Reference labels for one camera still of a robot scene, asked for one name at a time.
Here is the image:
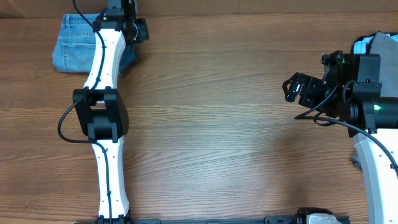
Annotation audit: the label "black folded garment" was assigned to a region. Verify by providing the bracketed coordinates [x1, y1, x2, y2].
[351, 31, 397, 54]

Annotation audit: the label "light blue folded garment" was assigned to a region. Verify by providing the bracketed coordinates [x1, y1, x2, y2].
[351, 32, 397, 55]

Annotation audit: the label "light blue denim jeans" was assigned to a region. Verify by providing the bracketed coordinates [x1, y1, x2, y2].
[52, 12, 137, 76]

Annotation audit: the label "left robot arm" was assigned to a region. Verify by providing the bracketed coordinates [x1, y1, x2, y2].
[73, 0, 149, 223]

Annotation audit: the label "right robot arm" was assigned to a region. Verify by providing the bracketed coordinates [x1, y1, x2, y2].
[282, 50, 397, 223]

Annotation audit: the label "grey folded garment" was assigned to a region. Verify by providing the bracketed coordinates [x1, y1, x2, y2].
[378, 52, 397, 98]

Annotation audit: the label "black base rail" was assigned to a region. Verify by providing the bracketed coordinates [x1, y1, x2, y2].
[74, 215, 351, 224]

